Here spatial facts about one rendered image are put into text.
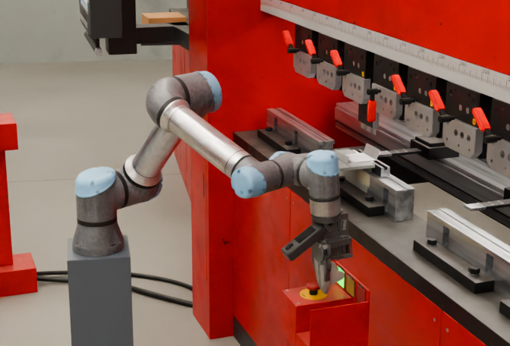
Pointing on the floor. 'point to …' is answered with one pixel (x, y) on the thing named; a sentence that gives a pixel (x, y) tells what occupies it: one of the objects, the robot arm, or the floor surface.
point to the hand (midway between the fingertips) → (322, 289)
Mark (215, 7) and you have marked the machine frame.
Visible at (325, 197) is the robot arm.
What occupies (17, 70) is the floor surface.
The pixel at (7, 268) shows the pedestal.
